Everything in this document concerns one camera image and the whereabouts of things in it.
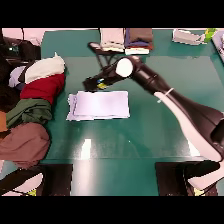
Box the pale grey garment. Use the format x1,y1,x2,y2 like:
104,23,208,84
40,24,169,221
8,65,28,89

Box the black garment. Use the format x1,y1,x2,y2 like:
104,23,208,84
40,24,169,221
0,54,22,113

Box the folded white garment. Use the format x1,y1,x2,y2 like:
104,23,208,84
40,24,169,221
124,47,151,56

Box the black mounting plate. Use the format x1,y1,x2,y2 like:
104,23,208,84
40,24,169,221
39,163,74,197
154,161,188,197

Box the pale lavender T-shirt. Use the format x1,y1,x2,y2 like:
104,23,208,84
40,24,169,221
66,90,131,122

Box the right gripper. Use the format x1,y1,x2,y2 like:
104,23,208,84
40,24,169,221
82,65,121,93

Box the folded blue garment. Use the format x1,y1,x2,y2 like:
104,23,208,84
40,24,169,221
124,37,155,50

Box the red garment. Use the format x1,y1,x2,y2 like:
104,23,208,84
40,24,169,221
19,73,67,105

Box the folded brown garment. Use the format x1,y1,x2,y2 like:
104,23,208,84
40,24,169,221
127,28,155,43

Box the dark green garment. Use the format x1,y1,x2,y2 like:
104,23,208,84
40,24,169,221
5,97,55,130

